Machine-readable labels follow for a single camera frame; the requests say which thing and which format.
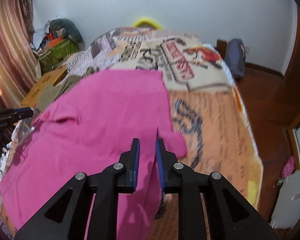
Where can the orange box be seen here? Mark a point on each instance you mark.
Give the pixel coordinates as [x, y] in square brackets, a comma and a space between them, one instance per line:
[53, 43]

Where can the pink pants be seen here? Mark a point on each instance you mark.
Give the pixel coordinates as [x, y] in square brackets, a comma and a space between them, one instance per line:
[86, 130]

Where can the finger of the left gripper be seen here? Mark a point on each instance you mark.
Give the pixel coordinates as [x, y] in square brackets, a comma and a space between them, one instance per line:
[24, 113]

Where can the pink slipper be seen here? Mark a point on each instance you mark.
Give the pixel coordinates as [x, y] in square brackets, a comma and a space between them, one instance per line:
[288, 168]

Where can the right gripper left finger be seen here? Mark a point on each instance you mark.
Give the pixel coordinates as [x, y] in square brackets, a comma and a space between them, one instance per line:
[128, 178]

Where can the striped pink curtain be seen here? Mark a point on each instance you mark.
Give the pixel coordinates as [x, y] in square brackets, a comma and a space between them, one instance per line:
[19, 68]

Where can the newspaper print bed blanket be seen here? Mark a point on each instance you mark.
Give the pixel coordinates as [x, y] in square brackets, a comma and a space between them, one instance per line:
[206, 106]

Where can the grey plush pillow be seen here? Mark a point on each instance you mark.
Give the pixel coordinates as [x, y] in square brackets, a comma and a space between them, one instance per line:
[65, 28]

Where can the yellow foam headboard arch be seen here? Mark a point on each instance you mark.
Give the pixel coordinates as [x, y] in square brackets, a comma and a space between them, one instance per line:
[146, 22]

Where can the blue backpack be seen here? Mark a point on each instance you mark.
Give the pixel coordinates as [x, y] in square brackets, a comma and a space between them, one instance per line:
[235, 58]

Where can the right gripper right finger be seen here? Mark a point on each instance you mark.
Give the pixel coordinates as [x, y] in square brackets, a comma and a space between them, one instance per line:
[165, 161]

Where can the cardboard box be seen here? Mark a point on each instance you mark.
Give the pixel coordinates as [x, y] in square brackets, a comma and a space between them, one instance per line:
[49, 78]

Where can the green patterned storage bag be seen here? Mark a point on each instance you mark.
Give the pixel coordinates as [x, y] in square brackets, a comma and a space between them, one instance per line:
[50, 59]

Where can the olive green garment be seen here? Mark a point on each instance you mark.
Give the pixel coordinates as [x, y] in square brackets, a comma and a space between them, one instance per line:
[52, 93]

